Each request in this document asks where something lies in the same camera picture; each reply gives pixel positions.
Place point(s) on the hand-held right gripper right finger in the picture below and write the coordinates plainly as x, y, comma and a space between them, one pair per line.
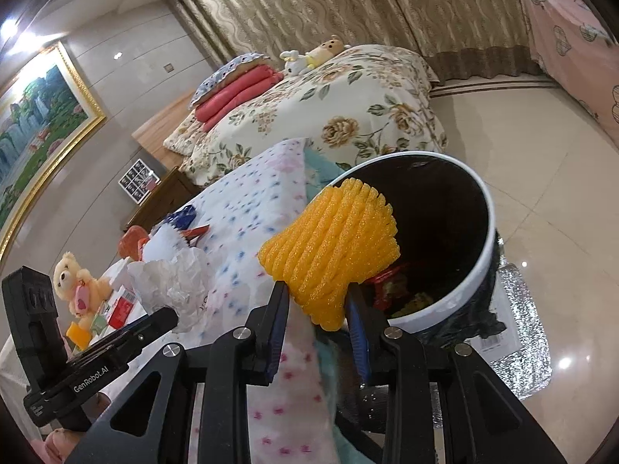
358, 343

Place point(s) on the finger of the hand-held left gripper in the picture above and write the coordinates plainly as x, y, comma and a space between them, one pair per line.
150, 324

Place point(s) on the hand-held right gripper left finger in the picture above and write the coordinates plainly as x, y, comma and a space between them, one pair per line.
278, 331

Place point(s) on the white plastic bag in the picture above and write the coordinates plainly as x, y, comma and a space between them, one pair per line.
174, 275

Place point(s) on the white blue wrapper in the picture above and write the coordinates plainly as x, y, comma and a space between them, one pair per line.
167, 246

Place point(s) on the orange wrapper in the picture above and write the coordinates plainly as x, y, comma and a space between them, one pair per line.
196, 231
130, 244

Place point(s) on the yellow foam fruit net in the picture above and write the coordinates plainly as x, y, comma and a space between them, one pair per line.
329, 241

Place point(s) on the white bin with black liner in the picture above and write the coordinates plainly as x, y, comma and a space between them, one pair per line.
435, 212

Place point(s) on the person's left hand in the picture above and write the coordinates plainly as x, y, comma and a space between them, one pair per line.
60, 444

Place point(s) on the red box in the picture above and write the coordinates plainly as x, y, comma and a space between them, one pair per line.
121, 312

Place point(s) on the yellow block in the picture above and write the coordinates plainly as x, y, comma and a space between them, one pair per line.
77, 334

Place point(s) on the cream teddy bear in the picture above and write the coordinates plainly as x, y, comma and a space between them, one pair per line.
67, 275

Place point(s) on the red snack wrapper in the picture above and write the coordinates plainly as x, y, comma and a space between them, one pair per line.
387, 283

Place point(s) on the green packet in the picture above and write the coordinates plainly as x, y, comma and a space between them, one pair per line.
413, 302

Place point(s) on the white dotted blanket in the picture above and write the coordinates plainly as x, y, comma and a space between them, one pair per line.
251, 212

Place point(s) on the wooden nightstand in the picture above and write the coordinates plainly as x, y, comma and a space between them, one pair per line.
164, 198

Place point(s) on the silver foil bag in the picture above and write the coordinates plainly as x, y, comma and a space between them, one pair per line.
522, 299

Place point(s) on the wooden headboard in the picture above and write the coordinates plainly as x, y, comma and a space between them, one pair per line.
159, 130

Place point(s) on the gold framed landscape painting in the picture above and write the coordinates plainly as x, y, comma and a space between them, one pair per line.
38, 121

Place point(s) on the bed with floral cover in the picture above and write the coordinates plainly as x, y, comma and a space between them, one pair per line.
338, 106

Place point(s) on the red folded blanket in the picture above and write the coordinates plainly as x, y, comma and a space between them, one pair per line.
232, 94

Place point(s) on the blue dotted pillow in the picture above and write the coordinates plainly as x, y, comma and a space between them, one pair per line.
227, 70

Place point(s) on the white rabbit plush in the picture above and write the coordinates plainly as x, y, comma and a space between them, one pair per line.
295, 63

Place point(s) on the yellow bear plush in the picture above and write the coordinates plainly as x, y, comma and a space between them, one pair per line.
321, 53

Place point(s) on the ceiling light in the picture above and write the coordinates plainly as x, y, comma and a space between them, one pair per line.
10, 26

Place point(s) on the beige patterned curtain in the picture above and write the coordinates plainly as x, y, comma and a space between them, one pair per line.
338, 5

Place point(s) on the pink heart print cloth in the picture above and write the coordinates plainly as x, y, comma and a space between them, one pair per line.
566, 34

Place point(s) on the white photo grid frame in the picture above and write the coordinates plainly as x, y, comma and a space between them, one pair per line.
138, 181

